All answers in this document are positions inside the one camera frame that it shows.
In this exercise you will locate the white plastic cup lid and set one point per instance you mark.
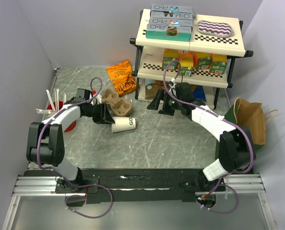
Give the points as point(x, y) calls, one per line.
point(97, 99)

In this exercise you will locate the purple wavy pattern pouch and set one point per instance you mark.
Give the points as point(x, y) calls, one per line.
point(223, 30)

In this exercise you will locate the teal front R&O box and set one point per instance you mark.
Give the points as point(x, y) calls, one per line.
point(169, 32)

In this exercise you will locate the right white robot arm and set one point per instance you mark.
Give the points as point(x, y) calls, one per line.
point(235, 143)

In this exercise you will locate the dark green paper bag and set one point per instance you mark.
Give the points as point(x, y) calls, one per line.
point(230, 117)

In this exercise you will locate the orange kettle chips bag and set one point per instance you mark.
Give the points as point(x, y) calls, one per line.
point(121, 77)

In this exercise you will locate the blue snack bag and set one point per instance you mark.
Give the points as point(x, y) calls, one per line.
point(198, 92)

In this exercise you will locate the green juice carton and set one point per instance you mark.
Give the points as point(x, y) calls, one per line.
point(169, 60)
point(202, 60)
point(219, 64)

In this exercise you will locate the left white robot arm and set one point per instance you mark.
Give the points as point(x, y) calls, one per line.
point(45, 144)

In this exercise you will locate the brown cardboard cup carrier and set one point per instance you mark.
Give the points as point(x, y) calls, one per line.
point(120, 107)

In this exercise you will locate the brown paper bag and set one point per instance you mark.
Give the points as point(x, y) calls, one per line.
point(252, 116)

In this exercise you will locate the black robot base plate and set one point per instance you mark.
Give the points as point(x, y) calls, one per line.
point(131, 185)

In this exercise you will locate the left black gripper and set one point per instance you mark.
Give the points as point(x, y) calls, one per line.
point(104, 116)

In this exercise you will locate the red straw holder cup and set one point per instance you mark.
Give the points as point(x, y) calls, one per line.
point(69, 127)

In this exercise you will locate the aluminium rail frame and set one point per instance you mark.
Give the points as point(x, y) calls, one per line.
point(47, 186)

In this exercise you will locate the grey back R&O box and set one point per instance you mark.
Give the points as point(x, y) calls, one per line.
point(172, 12)

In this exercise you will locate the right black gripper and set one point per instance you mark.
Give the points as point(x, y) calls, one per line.
point(161, 95)

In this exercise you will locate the cream three-tier shelf rack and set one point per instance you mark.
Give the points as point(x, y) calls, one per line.
point(150, 56)

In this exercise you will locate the brown snack bag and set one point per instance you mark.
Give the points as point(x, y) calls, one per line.
point(152, 87)

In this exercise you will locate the white paper coffee cup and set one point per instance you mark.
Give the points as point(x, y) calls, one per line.
point(123, 124)

